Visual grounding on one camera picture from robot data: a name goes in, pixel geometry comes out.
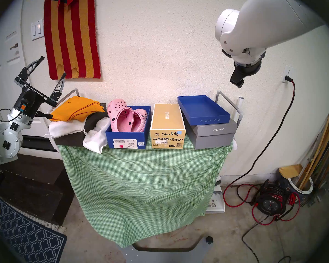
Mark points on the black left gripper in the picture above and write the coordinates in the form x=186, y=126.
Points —
x=28, y=100

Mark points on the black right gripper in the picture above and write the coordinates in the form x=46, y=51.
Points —
x=248, y=68

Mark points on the pink clog shoe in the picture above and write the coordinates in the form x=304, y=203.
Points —
x=123, y=122
x=141, y=116

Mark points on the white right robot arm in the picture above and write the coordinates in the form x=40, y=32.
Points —
x=263, y=18

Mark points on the blue shoe box lid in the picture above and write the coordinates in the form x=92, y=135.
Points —
x=200, y=109

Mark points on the grey Vionic shoe box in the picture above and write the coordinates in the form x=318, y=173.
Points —
x=211, y=140

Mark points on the tan Michael Kors shoe box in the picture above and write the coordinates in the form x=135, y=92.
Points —
x=166, y=120

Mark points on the blue open shoe box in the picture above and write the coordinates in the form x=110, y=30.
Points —
x=141, y=135

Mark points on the white flat box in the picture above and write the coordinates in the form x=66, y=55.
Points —
x=216, y=207

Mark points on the white plastic tube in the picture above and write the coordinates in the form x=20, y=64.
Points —
x=240, y=109

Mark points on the orange folded cloth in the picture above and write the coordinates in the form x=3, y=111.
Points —
x=76, y=107

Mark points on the red yellow striped flag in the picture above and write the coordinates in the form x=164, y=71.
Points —
x=71, y=32

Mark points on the dark brown cloth bundle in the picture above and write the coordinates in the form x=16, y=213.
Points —
x=68, y=142

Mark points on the white crumpled cloth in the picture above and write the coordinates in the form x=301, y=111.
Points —
x=94, y=142

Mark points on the dark brown door step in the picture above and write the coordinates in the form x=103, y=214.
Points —
x=30, y=188

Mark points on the wooden sticks bundle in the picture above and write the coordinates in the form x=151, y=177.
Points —
x=322, y=144

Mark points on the yellow cardboard piece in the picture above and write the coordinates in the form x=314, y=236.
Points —
x=290, y=170

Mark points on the hand brush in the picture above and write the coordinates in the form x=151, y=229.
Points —
x=218, y=181

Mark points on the blue white ceramic pot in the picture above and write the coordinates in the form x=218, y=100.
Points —
x=304, y=191

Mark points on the striped floor mat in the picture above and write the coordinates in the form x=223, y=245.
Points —
x=49, y=226

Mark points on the green checkered tablecloth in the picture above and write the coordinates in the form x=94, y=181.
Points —
x=139, y=188

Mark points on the navy patterned rug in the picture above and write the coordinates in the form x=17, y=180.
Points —
x=24, y=237

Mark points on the black star knob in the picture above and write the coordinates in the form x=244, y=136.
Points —
x=209, y=240

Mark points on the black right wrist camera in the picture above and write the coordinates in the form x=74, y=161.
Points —
x=238, y=81

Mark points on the white wall outlet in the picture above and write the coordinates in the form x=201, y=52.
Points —
x=288, y=71

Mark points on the white light switch plate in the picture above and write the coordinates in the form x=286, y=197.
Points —
x=37, y=29

